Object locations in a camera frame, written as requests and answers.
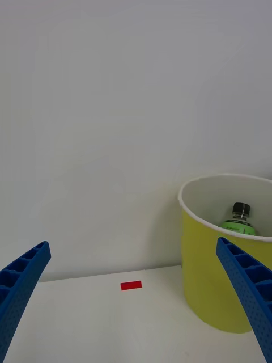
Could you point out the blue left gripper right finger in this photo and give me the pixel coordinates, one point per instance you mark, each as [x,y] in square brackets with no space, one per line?
[249,286]

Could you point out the yellow-green plastic bin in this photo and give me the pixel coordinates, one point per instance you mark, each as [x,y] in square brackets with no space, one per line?
[207,278]

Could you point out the green label plastic bottle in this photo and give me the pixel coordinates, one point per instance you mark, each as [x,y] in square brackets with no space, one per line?
[239,224]

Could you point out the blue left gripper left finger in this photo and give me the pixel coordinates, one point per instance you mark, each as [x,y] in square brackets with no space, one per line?
[20,292]

